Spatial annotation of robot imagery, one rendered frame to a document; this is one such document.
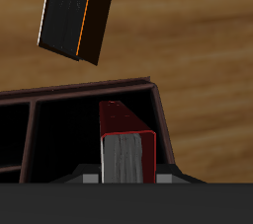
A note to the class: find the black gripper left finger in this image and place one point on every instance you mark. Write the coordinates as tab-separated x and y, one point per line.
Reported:
86	175

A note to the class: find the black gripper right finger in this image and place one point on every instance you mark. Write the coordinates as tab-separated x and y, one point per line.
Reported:
168	175

